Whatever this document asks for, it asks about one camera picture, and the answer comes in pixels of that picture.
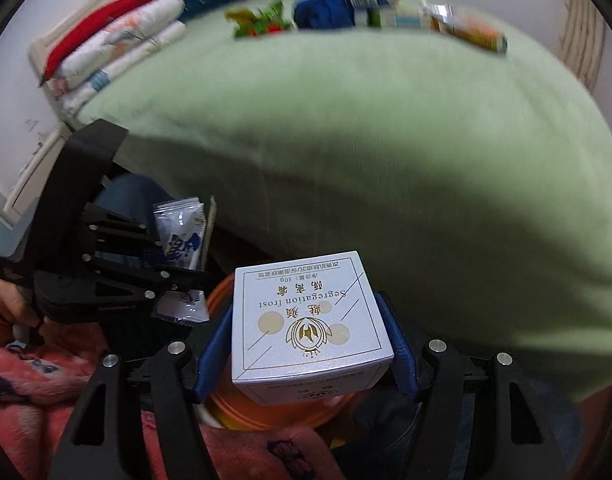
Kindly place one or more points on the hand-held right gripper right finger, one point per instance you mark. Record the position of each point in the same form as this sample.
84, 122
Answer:
398, 345

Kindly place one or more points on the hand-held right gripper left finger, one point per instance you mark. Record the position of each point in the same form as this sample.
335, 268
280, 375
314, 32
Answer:
213, 355

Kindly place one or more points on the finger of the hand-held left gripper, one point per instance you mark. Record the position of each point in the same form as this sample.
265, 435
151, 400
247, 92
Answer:
136, 275
121, 232

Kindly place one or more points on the white and blue sachet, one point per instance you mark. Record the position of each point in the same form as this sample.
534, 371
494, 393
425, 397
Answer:
181, 230

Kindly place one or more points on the orange plastic basin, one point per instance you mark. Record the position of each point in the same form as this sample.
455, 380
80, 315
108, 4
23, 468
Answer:
286, 417

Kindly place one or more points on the white square cosmetic box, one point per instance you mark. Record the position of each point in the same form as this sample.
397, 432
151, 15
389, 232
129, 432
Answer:
306, 320

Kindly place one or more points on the orange snack packet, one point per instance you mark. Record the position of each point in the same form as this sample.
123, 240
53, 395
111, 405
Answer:
475, 32

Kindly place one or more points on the person's left hand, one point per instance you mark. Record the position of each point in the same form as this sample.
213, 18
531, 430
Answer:
6, 305

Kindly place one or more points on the person's blue jeans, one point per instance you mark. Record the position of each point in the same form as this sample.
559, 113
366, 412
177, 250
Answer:
131, 195

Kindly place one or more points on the white wooden cabinet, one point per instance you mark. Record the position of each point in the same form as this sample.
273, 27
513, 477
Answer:
31, 175

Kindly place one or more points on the pink fleece robe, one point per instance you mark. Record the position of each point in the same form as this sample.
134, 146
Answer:
26, 385

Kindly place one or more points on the white floral pillow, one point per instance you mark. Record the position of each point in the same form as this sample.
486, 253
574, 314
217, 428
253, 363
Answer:
136, 62
136, 25

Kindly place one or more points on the green bed blanket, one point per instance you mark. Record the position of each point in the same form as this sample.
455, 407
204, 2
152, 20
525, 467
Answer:
385, 160

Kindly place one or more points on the stack of folded bedding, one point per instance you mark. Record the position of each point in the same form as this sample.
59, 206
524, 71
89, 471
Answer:
96, 22

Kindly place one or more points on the green snack packet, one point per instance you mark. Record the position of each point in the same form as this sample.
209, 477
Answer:
256, 20

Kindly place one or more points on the blue cloth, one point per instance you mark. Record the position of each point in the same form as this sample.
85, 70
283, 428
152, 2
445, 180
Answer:
321, 7

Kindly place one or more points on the green and white box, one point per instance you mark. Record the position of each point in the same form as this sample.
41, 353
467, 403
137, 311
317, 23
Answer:
395, 19

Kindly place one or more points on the silver foil packet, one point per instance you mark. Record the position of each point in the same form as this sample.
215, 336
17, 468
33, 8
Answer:
435, 12

